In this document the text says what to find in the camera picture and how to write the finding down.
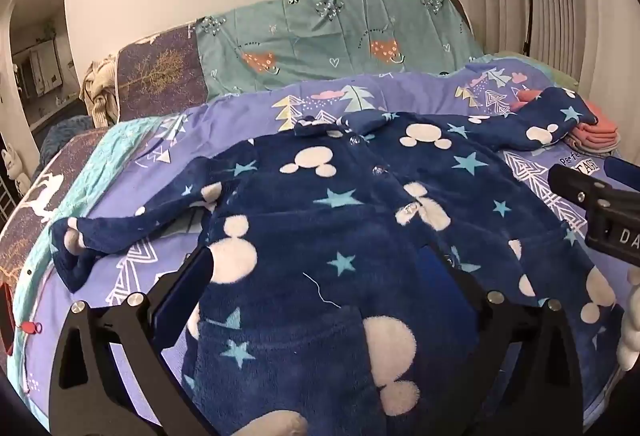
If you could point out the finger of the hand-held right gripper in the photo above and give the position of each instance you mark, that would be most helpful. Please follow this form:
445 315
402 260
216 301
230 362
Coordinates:
625 173
575 181

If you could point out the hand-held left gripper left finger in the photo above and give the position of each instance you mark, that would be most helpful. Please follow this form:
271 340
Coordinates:
182 288

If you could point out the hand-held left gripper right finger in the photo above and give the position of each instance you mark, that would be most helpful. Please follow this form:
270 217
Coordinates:
434 268

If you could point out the blue fleece star pajama top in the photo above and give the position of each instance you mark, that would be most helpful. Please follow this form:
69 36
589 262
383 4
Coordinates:
350 241

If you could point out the stack of pink folded clothes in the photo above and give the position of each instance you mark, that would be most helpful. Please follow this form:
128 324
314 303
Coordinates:
597 133

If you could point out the person's right hand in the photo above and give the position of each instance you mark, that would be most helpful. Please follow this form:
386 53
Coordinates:
629 331

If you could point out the light green cloth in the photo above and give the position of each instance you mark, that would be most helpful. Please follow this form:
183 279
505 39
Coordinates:
545 68

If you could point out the purple tree print bed sheet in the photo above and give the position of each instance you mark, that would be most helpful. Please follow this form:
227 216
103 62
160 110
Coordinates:
140 155

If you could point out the red clip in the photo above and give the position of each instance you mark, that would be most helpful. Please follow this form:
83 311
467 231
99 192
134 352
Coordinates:
31 328

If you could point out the teal quilted blanket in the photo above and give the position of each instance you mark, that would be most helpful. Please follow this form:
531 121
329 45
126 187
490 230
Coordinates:
100 150

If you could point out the purple deer print blanket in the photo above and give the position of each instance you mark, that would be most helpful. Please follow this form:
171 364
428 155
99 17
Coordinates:
45 196

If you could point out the white pleated curtain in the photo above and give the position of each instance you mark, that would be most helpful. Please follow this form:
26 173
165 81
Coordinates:
555 5

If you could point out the dark blue fuzzy blanket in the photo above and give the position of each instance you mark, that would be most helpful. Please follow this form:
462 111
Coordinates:
60 138

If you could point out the white cat figurine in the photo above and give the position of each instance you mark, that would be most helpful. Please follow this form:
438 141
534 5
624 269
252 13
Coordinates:
15 165

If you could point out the cream knitted cloth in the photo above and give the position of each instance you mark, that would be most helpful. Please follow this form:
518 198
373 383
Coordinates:
100 90

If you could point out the teal printed sofa cover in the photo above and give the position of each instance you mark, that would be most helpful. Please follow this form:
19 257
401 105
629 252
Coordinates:
320 40

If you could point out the arched wall mirror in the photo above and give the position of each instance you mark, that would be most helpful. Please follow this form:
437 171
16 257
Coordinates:
35 45

